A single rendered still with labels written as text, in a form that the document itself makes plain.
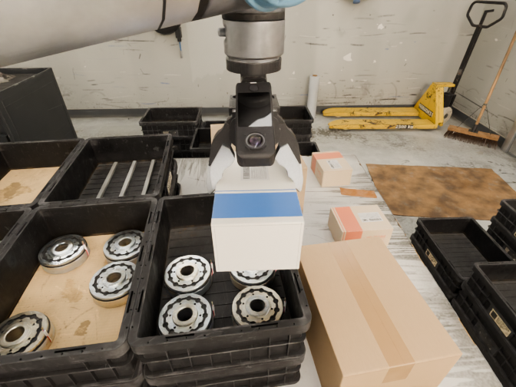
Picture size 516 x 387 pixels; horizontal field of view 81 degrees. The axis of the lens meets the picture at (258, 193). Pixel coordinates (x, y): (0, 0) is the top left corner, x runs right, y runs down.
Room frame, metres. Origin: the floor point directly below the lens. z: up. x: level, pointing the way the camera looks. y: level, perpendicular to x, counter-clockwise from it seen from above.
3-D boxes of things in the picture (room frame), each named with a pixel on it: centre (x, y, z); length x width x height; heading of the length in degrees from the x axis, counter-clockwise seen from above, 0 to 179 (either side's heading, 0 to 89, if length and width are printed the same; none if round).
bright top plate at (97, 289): (0.43, 0.31, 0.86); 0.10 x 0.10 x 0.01
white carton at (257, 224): (0.39, 0.00, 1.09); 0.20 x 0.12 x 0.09; 2
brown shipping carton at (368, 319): (0.40, -0.22, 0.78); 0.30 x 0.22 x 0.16; 10
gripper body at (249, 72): (0.42, 0.01, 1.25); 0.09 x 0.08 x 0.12; 2
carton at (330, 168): (1.11, -0.31, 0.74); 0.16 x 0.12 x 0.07; 8
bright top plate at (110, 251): (0.54, 0.32, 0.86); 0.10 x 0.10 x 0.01
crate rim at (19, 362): (0.42, 0.38, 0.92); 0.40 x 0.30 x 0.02; 8
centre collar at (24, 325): (0.30, 0.44, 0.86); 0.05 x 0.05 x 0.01
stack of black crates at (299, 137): (2.14, -0.18, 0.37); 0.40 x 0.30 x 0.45; 93
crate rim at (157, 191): (0.81, 0.43, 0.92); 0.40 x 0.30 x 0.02; 8
